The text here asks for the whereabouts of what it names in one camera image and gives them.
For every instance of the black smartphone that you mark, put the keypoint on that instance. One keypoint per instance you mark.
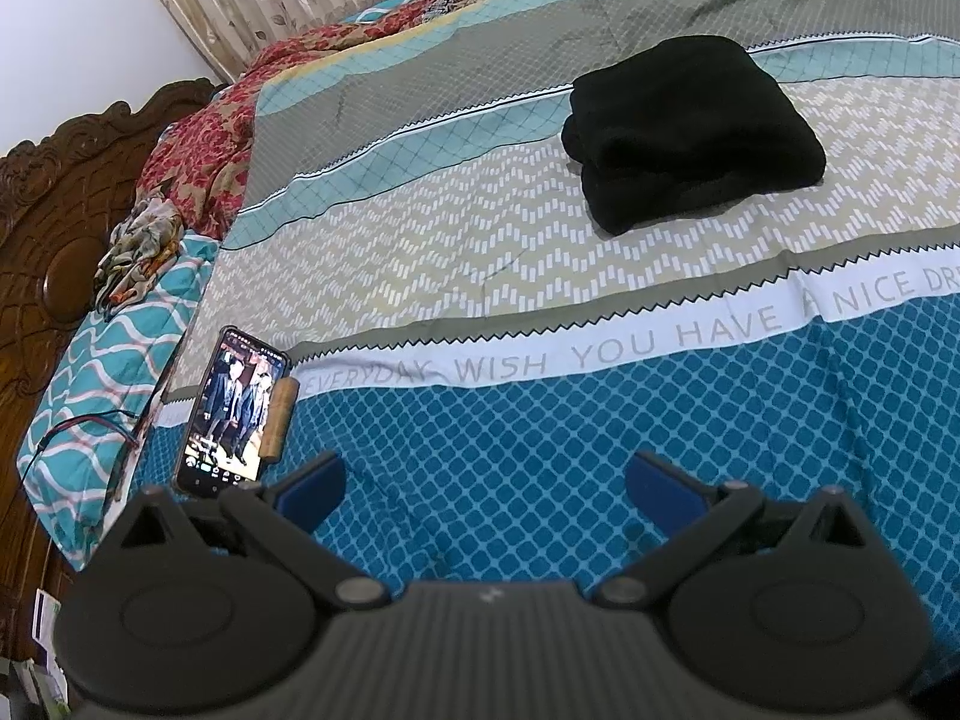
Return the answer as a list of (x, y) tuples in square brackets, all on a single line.
[(229, 409)]

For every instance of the small wooden cylinder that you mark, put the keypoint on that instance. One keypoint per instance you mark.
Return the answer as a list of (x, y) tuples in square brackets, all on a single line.
[(279, 420)]

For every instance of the teal wavy-print pillow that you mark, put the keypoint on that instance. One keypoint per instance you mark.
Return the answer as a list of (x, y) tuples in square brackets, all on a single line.
[(112, 390)]

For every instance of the black pants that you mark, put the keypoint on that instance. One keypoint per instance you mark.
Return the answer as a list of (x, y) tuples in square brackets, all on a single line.
[(690, 127)]

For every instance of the red floral blanket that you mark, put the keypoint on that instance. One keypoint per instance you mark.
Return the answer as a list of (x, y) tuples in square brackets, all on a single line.
[(210, 142)]

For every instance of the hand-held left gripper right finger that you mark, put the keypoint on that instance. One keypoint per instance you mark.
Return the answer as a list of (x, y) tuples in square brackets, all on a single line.
[(661, 491)]

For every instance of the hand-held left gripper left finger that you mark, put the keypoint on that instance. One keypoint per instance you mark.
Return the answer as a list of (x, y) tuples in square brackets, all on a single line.
[(311, 489)]

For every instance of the carved wooden headboard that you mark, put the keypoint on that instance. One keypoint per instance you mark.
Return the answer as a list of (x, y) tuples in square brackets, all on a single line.
[(52, 240)]

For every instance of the teal and beige patterned bedsheet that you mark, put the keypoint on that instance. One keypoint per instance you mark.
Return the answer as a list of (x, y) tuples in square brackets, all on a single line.
[(525, 240)]

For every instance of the floral scarf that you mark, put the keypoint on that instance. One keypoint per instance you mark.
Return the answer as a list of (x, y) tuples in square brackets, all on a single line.
[(139, 251)]

